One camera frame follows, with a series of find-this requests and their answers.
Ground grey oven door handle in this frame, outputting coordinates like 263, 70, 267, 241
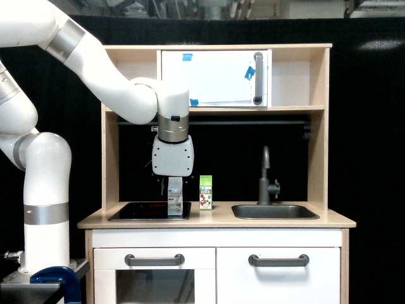
124, 254, 185, 267

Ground blue clamp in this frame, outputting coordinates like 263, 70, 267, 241
30, 266, 82, 304

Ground green juice carton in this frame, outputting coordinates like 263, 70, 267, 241
199, 175, 213, 210

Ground white microwave door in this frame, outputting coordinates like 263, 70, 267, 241
161, 49, 272, 107

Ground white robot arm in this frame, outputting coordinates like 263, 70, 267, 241
1, 1, 192, 274

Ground white cabinet door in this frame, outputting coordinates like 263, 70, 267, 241
216, 248, 340, 303

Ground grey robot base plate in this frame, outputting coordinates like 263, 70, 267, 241
1, 258, 90, 296

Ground black hanging rail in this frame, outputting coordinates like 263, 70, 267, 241
116, 118, 309, 127

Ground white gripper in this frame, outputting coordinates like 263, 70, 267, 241
152, 136, 194, 196

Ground white milk carton box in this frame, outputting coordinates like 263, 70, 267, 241
168, 177, 183, 216

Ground grey cabinet door handle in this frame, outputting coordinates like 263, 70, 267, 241
248, 254, 309, 267

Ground grey sink basin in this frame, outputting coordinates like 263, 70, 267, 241
232, 205, 320, 220

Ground wooden play kitchen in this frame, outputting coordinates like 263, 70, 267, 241
78, 43, 356, 303

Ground grey toy faucet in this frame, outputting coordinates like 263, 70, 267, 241
258, 146, 280, 205

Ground grey microwave door handle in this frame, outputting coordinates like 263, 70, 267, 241
253, 52, 263, 106

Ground black toy stovetop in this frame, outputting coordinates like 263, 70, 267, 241
108, 201, 191, 222

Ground white oven door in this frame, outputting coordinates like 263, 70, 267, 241
94, 248, 216, 303

